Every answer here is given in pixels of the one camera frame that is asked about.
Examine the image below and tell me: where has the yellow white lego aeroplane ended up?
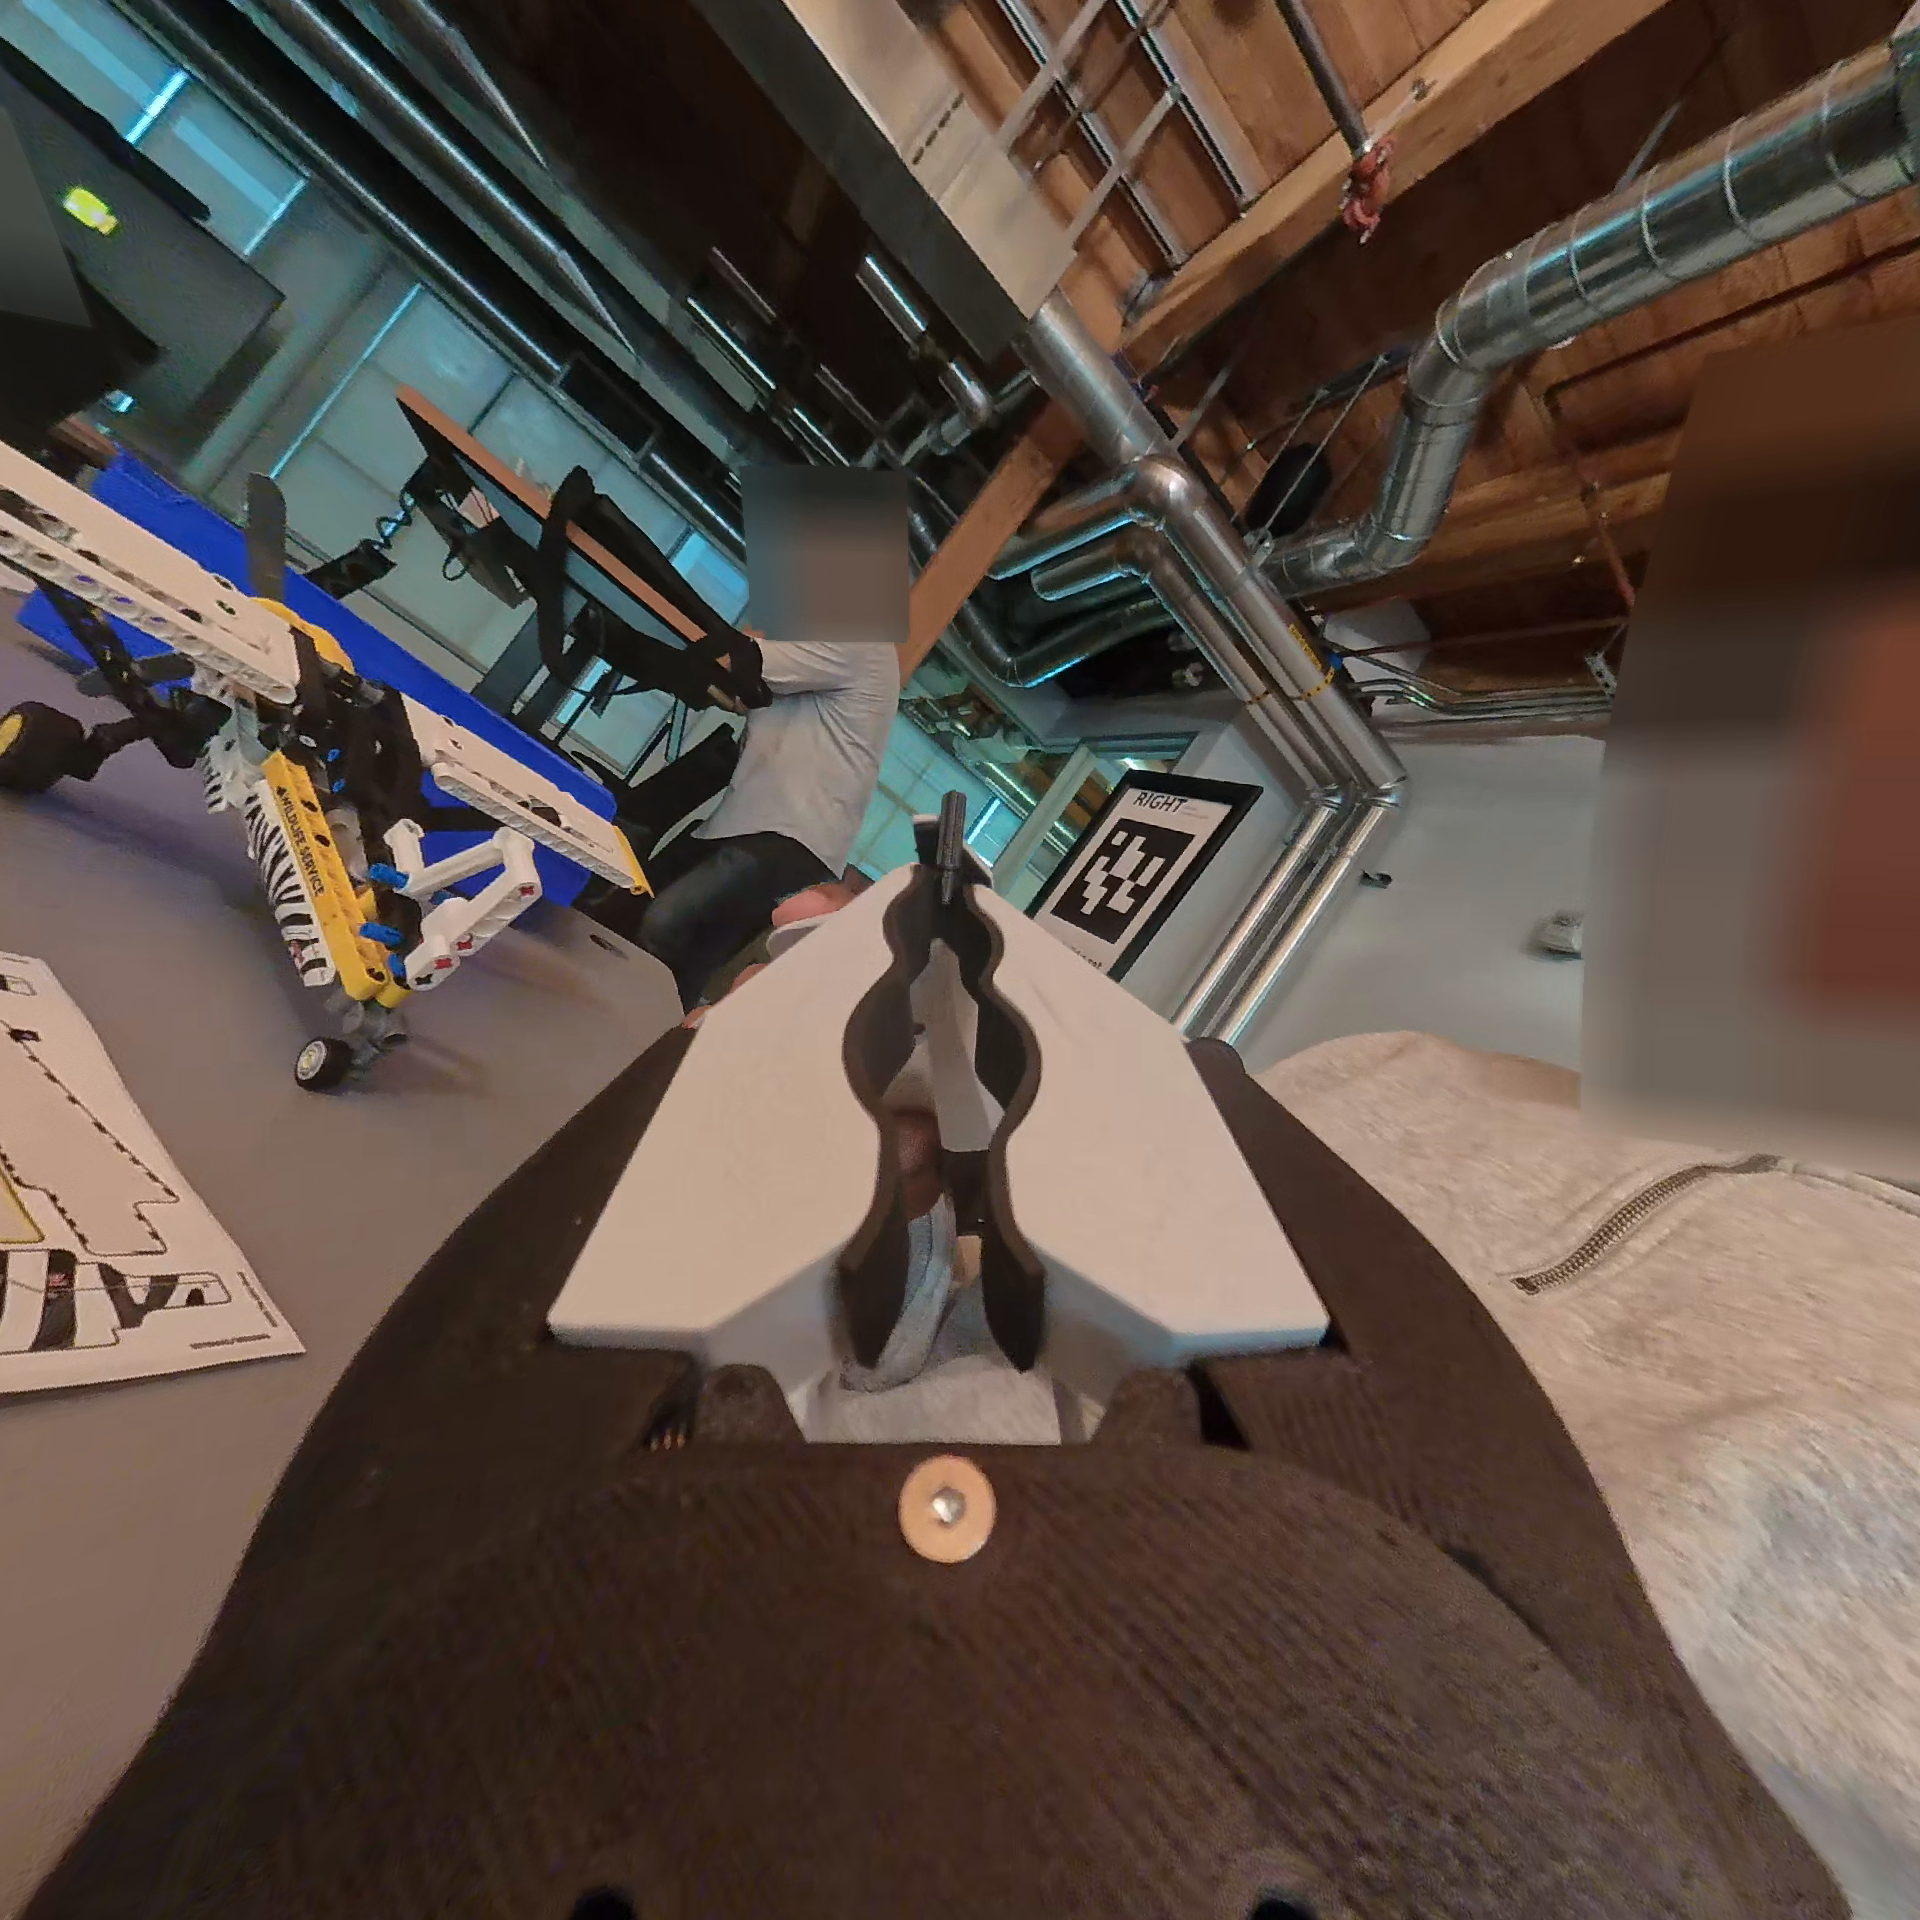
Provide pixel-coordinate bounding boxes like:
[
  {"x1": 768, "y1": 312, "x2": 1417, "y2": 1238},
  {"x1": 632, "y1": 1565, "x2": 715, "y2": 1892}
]
[{"x1": 0, "y1": 442, "x2": 658, "y2": 1092}]

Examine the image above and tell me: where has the printed instruction sheet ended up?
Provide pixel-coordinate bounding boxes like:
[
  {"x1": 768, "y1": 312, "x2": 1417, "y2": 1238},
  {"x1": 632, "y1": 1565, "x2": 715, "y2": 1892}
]
[{"x1": 0, "y1": 951, "x2": 308, "y2": 1397}]

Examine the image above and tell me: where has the person's right forearm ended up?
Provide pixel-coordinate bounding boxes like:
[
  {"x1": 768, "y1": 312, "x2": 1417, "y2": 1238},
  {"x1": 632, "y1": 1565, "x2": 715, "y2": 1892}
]
[{"x1": 837, "y1": 1197, "x2": 972, "y2": 1392}]

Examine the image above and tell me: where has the tilted wooden desk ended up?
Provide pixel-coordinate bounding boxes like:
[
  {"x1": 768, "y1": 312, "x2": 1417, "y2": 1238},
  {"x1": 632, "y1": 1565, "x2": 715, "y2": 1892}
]
[{"x1": 394, "y1": 385, "x2": 755, "y2": 727}]

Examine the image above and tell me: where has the black lego pin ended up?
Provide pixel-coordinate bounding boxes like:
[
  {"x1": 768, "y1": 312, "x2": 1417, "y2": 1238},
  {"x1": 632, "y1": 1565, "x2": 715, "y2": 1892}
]
[{"x1": 911, "y1": 790, "x2": 977, "y2": 915}]

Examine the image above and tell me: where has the wooden post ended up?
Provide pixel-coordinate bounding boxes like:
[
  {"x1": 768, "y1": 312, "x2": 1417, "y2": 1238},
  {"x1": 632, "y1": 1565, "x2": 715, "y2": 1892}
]
[{"x1": 897, "y1": 404, "x2": 1107, "y2": 680}]

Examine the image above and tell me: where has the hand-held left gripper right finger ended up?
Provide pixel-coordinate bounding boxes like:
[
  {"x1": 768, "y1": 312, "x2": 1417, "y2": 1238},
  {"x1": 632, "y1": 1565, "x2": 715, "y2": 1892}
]
[{"x1": 947, "y1": 882, "x2": 1334, "y2": 1380}]

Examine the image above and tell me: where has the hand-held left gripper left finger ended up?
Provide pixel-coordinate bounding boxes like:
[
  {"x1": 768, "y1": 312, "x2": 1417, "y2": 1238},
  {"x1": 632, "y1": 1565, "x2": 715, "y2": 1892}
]
[{"x1": 545, "y1": 868, "x2": 941, "y2": 1410}]

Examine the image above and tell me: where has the silver ventilation duct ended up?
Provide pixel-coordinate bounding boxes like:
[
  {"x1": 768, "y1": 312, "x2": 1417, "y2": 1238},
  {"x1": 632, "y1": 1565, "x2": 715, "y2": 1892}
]
[{"x1": 1258, "y1": 28, "x2": 1920, "y2": 607}]

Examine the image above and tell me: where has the large black monitor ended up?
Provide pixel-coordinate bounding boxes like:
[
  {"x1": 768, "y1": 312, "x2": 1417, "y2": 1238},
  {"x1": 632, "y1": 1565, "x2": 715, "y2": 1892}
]
[{"x1": 0, "y1": 44, "x2": 288, "y2": 441}]

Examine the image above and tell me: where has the person's grey sweatshirt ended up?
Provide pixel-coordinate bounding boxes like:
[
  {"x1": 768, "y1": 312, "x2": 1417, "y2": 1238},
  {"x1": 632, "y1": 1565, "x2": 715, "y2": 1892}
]
[{"x1": 1258, "y1": 1030, "x2": 1920, "y2": 1920}]

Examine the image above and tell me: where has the blue plastic bin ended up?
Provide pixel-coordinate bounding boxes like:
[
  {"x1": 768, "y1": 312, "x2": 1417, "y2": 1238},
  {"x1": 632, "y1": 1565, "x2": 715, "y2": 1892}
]
[{"x1": 17, "y1": 450, "x2": 605, "y2": 910}]

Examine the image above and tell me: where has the person's right hand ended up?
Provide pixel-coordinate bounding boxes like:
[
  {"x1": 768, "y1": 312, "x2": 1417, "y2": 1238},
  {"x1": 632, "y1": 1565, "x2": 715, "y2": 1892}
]
[{"x1": 879, "y1": 1102, "x2": 967, "y2": 1211}]

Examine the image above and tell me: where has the silver pipe bundle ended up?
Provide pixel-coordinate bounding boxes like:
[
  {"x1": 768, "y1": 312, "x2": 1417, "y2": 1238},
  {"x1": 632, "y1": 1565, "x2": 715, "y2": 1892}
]
[{"x1": 989, "y1": 287, "x2": 1414, "y2": 1042}]

